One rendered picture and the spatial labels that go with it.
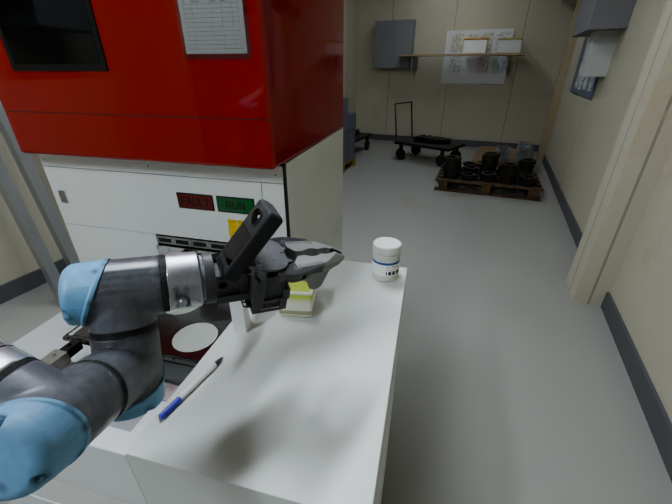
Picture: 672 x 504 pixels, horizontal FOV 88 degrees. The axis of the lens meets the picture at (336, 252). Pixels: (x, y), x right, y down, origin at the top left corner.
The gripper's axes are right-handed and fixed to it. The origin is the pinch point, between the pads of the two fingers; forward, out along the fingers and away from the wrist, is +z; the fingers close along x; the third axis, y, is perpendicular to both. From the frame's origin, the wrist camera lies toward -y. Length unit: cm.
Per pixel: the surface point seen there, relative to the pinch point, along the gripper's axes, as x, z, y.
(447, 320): -64, 135, 119
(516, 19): -504, 570, -71
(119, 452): 8.2, -32.8, 25.7
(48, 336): -43, -54, 53
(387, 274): -13.8, 25.1, 20.2
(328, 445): 19.6, -5.9, 19.6
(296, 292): -10.5, -0.5, 18.2
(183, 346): -16.8, -22.5, 35.7
